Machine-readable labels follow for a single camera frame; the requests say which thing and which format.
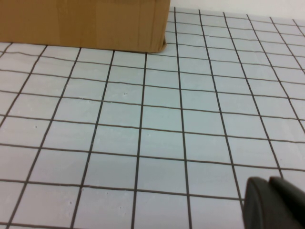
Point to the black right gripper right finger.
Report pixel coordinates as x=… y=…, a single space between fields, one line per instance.
x=291 y=193

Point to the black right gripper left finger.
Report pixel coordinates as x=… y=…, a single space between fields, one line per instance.
x=259 y=207

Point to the clear-taped cardboard box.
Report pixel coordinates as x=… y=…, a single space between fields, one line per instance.
x=83 y=23

